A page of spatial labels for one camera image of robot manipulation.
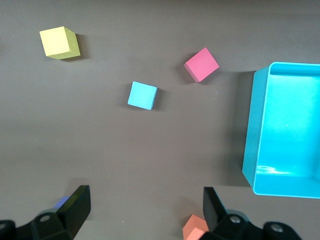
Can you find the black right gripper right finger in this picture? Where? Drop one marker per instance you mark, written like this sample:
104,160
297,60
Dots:
215,215

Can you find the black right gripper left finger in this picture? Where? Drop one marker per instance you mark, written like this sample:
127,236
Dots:
72,212

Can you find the blue foam cube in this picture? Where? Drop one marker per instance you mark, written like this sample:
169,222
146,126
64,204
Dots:
142,95

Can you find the purple foam cube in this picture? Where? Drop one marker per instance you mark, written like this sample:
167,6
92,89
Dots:
61,202

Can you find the orange foam cube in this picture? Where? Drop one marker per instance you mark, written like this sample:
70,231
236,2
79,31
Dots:
193,228

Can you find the brown table cover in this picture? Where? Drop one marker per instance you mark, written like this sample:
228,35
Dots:
150,150

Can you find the cyan plastic bin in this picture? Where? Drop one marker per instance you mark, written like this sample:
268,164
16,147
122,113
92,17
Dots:
287,125

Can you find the red foam cube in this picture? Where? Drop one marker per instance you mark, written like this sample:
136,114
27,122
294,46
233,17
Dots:
201,65

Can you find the yellow foam cube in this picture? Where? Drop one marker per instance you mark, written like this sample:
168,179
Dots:
56,41

